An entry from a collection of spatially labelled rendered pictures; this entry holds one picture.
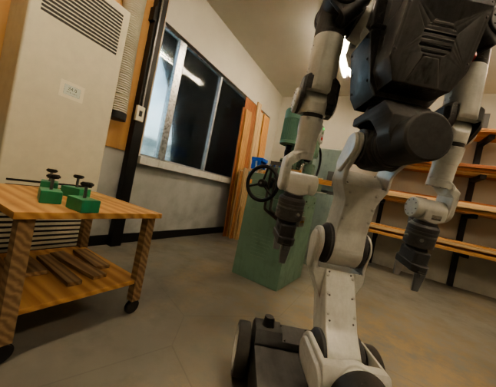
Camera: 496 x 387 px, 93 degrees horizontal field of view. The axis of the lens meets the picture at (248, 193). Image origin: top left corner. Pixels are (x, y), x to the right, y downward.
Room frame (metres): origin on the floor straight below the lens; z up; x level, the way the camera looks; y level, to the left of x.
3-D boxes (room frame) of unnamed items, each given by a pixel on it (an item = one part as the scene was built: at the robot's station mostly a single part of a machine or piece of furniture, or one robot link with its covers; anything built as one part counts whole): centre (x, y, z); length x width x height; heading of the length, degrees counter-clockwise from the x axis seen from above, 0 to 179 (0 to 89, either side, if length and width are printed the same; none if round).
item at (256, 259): (2.20, -0.33, 0.36); 0.58 x 0.45 x 0.71; 148
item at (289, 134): (2.10, -0.27, 1.35); 0.18 x 0.18 x 0.31
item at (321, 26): (0.72, -0.15, 1.30); 0.12 x 0.09 x 0.14; 1
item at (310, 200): (2.20, -0.34, 0.76); 0.57 x 0.45 x 0.09; 148
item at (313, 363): (0.69, -0.37, 0.28); 0.21 x 0.20 x 0.13; 1
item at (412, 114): (0.67, -0.37, 0.97); 0.28 x 0.13 x 0.18; 1
